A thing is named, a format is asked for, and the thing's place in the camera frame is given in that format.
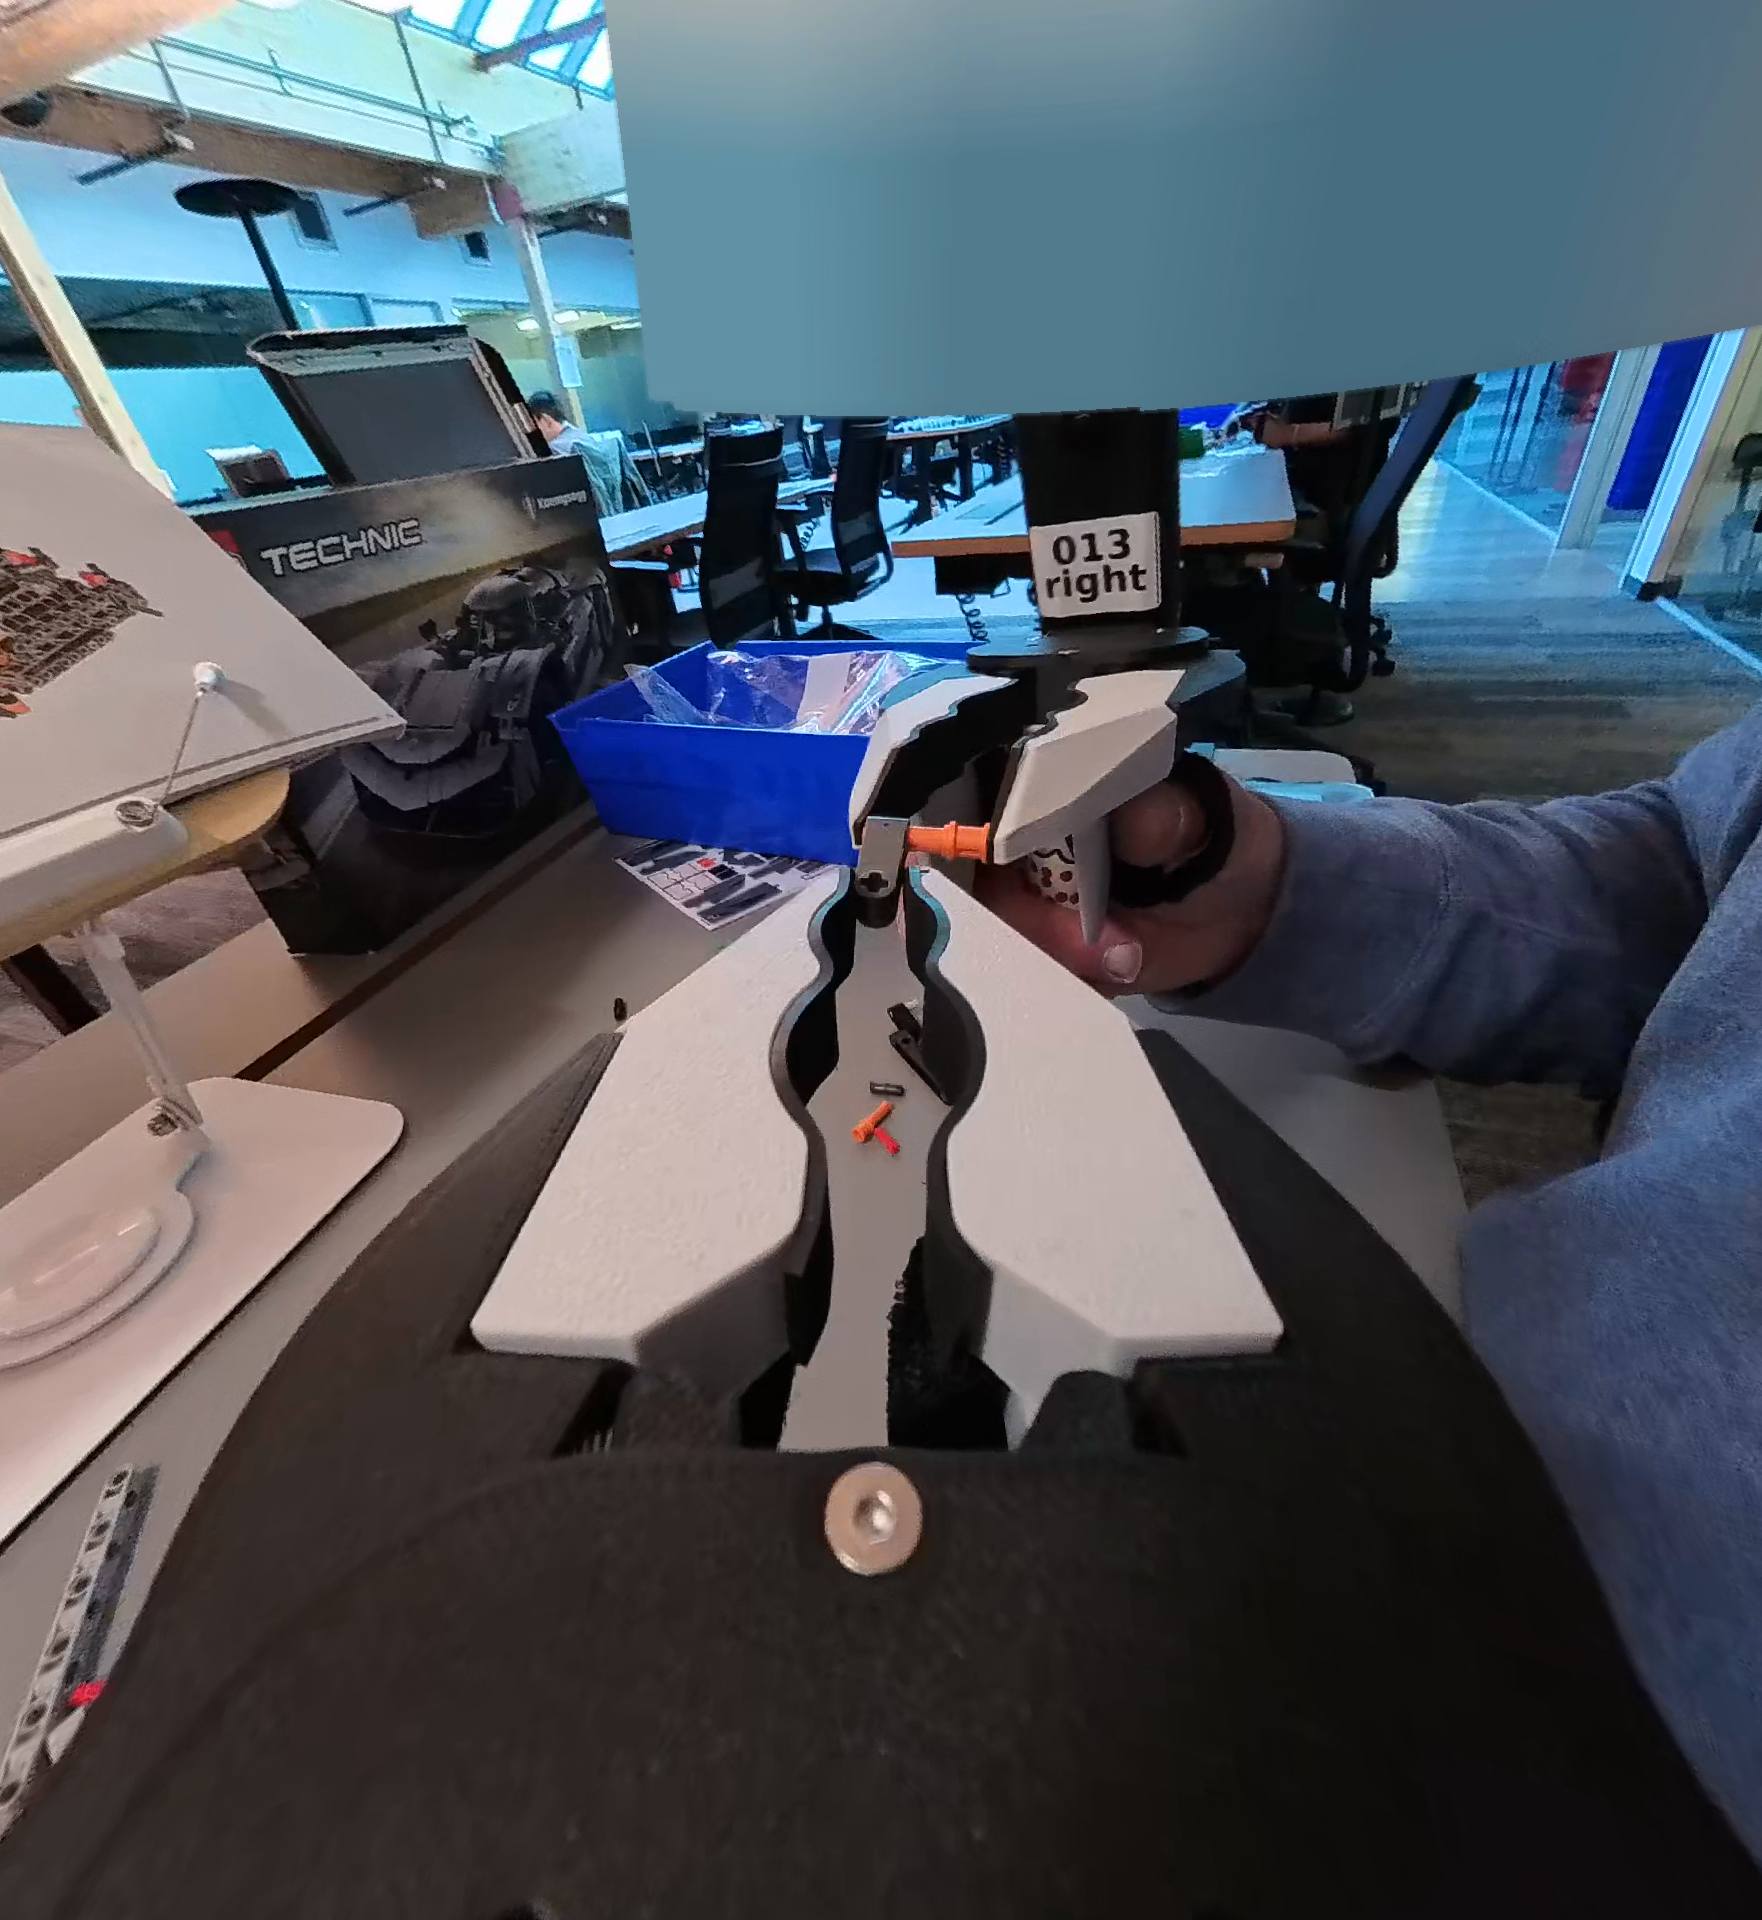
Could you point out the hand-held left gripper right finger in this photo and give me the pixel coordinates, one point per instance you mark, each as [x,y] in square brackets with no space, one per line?
[1106,1202]

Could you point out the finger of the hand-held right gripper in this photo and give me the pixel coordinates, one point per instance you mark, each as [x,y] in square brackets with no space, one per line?
[912,749]
[1092,749]

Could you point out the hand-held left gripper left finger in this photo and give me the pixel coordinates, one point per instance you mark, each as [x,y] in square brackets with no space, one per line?
[642,1202]

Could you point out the orange lego pin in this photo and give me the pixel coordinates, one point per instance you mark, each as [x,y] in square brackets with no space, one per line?
[949,841]
[872,1118]

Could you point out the dark grey lego bush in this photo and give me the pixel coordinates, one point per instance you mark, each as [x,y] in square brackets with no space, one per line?
[876,891]

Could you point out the person's right forearm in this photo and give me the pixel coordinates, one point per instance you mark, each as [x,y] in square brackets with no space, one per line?
[1499,929]

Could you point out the lego set box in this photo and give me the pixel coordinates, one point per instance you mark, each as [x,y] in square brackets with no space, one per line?
[416,601]

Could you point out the long grey lego beam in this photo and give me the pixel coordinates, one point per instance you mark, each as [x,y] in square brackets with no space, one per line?
[72,1635]

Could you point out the lego instruction booklet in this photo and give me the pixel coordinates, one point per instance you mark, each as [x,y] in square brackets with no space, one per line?
[72,676]

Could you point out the person's right hand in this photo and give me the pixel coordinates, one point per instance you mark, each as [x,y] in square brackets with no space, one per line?
[1213,938]

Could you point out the wood-edged office desk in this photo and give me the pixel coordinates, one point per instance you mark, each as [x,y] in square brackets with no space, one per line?
[1226,504]

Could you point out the blue plastic bin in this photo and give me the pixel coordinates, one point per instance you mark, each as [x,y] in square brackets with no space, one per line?
[702,788]

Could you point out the sticker sheet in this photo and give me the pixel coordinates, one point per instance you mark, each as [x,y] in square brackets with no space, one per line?
[716,885]

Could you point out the black office chair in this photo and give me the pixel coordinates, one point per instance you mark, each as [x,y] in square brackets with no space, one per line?
[737,525]
[1369,555]
[853,519]

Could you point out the person's blue sweater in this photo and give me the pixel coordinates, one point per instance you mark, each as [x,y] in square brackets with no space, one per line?
[1647,1425]

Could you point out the black round floor lamp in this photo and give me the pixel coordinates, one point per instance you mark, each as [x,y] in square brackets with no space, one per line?
[239,205]

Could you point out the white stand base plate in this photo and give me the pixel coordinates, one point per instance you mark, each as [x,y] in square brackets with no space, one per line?
[268,1141]

